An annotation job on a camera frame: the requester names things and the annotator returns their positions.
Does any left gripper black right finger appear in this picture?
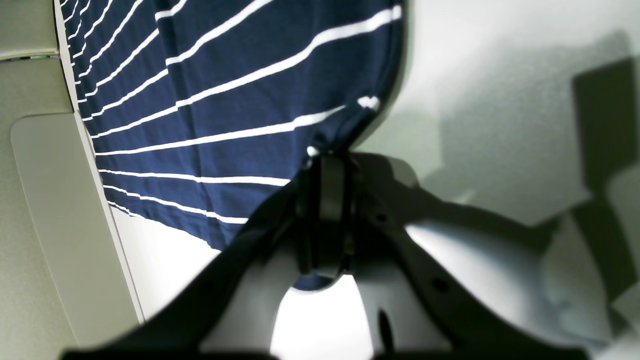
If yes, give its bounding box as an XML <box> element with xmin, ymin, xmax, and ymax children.
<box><xmin>320</xmin><ymin>154</ymin><xmax>586</xmax><ymax>360</ymax></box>

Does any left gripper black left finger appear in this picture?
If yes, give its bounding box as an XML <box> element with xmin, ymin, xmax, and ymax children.
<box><xmin>62</xmin><ymin>155</ymin><xmax>326</xmax><ymax>360</ymax></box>

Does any navy white striped T-shirt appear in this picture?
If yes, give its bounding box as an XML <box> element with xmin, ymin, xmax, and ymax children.
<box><xmin>58</xmin><ymin>0</ymin><xmax>404</xmax><ymax>292</ymax></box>

